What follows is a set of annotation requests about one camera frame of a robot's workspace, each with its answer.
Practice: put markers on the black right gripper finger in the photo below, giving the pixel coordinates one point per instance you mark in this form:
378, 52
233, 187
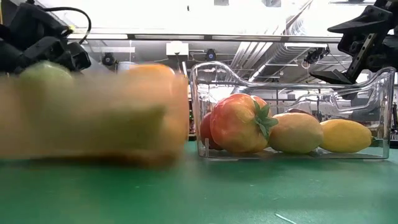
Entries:
367, 21
334, 76

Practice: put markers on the green apple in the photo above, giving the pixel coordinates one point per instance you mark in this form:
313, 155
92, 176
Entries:
46, 72

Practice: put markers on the yellow mango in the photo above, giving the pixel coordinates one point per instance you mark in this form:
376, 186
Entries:
345, 136

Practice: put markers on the orange translucent plastic bin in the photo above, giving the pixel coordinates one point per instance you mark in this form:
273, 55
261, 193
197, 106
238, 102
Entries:
77, 99

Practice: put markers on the pale yellow lemon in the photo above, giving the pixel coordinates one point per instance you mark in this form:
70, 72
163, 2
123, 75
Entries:
295, 133

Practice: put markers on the small orange fruit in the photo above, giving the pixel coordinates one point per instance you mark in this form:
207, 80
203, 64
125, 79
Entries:
236, 124

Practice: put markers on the yellow bell pepper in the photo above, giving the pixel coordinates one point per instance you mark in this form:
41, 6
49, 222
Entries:
152, 73

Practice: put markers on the red apple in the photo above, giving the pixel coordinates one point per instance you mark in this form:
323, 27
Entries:
206, 130

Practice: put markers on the clear plastic bin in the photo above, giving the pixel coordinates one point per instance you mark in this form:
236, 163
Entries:
357, 99

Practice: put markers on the silver ceiling ducts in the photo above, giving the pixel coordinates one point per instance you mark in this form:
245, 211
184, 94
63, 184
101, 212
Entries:
273, 56

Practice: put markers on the white cylinder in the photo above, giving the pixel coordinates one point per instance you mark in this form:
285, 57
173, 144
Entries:
124, 64

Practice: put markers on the white ceiling box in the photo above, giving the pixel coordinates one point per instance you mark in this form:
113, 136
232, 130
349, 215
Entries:
177, 48

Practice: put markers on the green table mat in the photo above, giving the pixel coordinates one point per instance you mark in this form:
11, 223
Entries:
199, 193

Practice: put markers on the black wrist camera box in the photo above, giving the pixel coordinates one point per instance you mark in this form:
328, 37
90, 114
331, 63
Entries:
37, 25

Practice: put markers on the black ceiling camera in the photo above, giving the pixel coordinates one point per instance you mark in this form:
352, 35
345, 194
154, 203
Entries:
211, 55
109, 59

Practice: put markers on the metal frame beam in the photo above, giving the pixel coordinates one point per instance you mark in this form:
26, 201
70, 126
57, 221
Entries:
202, 37

